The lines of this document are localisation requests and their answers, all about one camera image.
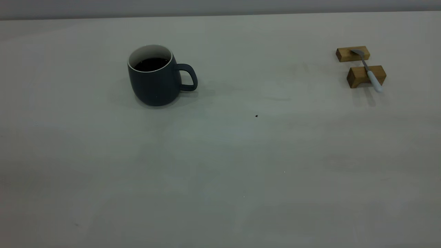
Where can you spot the dark grey coffee mug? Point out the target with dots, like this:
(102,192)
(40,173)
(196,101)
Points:
(155,86)

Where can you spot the flat wooden block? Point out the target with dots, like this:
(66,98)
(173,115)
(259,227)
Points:
(344,54)

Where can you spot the arched wooden block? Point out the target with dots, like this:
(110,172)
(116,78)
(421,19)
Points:
(358,73)

